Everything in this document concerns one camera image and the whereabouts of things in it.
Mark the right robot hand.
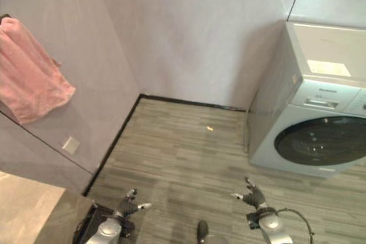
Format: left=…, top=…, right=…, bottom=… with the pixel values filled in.
left=230, top=177, right=268, bottom=208

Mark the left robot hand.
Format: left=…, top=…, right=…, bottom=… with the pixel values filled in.
left=119, top=189, right=152, bottom=216

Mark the beige sink counter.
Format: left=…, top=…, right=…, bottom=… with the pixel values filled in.
left=0, top=171, right=97, bottom=244

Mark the pink towel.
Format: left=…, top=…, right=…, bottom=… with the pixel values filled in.
left=0, top=17, right=77, bottom=125

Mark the dark robot foot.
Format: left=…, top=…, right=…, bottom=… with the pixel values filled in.
left=197, top=220, right=209, bottom=242

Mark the black skirting board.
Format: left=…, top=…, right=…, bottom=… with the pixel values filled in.
left=82, top=93, right=247, bottom=198

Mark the white front-load washing machine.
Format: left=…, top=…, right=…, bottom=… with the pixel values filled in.
left=246, top=21, right=366, bottom=179

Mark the white label sticker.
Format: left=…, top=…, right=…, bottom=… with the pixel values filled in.
left=307, top=59, right=352, bottom=78

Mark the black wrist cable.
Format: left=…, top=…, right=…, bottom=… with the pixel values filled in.
left=276, top=207, right=315, bottom=244

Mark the grey wall socket plate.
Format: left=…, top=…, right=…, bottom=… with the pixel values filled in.
left=60, top=137, right=80, bottom=154

